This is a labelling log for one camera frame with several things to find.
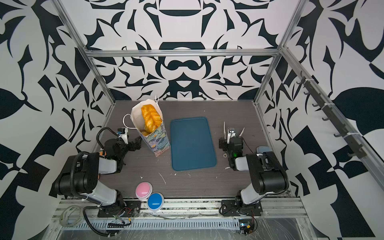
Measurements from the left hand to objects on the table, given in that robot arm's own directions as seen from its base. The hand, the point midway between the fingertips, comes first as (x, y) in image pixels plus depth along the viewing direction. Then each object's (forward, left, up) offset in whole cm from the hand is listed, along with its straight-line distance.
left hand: (134, 133), depth 92 cm
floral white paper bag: (-10, -17, +6) cm, 21 cm away
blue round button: (-36, -16, -6) cm, 40 cm away
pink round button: (-30, -9, -8) cm, 32 cm away
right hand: (-2, -60, -3) cm, 60 cm away
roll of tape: (-41, +25, -5) cm, 49 cm away
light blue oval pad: (-9, -79, -8) cm, 79 cm away
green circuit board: (-47, -59, -9) cm, 76 cm away
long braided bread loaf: (+3, -13, +10) cm, 17 cm away
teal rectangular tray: (-4, -35, -9) cm, 37 cm away
